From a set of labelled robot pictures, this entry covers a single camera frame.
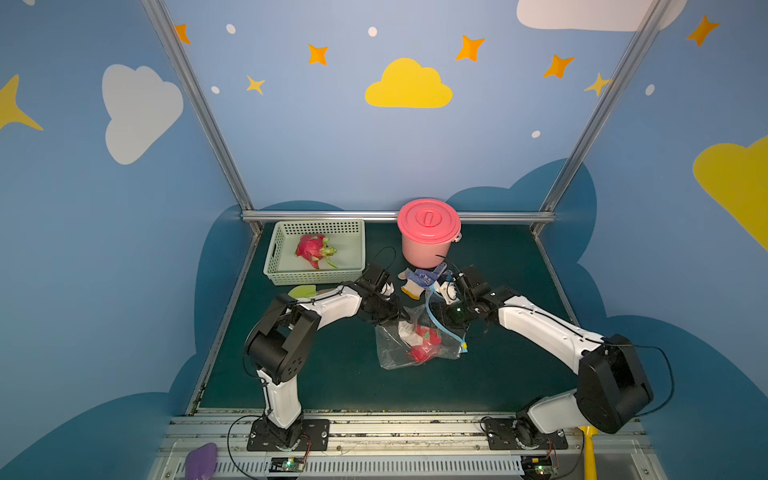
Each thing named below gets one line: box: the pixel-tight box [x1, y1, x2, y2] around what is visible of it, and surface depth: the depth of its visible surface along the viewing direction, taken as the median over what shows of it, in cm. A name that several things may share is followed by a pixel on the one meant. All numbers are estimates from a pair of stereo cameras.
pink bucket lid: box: [397, 198, 462, 245], surface depth 100 cm
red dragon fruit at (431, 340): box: [410, 325, 442, 361], surface depth 83 cm
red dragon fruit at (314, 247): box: [295, 234, 338, 269], surface depth 106 cm
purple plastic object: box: [185, 442, 218, 480], surface depth 72 cm
